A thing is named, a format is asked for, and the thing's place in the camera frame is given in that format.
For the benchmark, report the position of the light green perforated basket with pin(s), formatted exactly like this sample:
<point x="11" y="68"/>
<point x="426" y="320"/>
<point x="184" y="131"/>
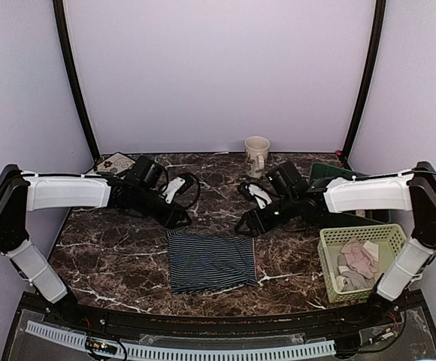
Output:
<point x="401" y="260"/>

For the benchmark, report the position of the pink cloth in basket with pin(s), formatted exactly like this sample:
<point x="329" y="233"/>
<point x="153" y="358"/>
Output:
<point x="364" y="257"/>

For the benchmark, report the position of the grey cloth in basket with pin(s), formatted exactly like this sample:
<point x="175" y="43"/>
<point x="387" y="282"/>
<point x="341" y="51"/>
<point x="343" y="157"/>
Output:
<point x="349" y="279"/>

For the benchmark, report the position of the floral square ceramic plate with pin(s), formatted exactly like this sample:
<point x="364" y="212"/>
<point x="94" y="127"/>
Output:
<point x="116" y="163"/>

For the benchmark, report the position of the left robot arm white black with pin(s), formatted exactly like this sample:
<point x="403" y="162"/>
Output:
<point x="27" y="197"/>

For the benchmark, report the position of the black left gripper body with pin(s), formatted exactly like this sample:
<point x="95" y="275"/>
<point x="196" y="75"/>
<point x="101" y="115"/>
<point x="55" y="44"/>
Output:
<point x="143" y="204"/>

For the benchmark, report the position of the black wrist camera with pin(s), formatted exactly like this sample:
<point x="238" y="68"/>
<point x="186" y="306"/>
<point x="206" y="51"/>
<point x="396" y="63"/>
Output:
<point x="284" y="177"/>
<point x="147" y="172"/>

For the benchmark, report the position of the black frame post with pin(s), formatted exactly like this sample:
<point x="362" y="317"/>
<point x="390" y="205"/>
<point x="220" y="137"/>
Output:
<point x="365" y="84"/>
<point x="72" y="75"/>

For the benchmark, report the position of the grey slotted cable duct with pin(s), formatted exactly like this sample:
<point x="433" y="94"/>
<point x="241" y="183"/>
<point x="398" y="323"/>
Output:
<point x="102" y="348"/>

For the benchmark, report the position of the left black frame post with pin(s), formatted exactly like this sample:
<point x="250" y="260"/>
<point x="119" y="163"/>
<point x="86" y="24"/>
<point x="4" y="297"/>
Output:
<point x="72" y="75"/>

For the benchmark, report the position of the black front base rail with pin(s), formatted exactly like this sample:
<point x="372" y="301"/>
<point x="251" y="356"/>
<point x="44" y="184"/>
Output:
<point x="345" y="322"/>

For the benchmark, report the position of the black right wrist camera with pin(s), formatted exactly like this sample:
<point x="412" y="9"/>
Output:
<point x="284" y="177"/>

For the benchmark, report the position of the cream ceramic mug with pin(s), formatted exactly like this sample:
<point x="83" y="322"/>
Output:
<point x="256" y="155"/>

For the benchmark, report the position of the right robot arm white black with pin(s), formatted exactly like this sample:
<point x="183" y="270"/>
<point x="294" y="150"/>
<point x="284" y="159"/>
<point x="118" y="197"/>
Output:
<point x="409" y="196"/>

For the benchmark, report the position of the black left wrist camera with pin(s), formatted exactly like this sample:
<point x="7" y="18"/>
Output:
<point x="147" y="172"/>

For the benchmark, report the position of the right black frame post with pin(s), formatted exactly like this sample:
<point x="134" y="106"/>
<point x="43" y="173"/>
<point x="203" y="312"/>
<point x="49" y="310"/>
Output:
<point x="365" y="84"/>

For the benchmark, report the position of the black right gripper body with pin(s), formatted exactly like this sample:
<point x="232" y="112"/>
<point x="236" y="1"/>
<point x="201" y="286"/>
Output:
<point x="289" y="210"/>

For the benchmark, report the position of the navy striped boxer underwear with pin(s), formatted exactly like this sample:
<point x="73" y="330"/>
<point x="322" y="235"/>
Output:
<point x="208" y="264"/>

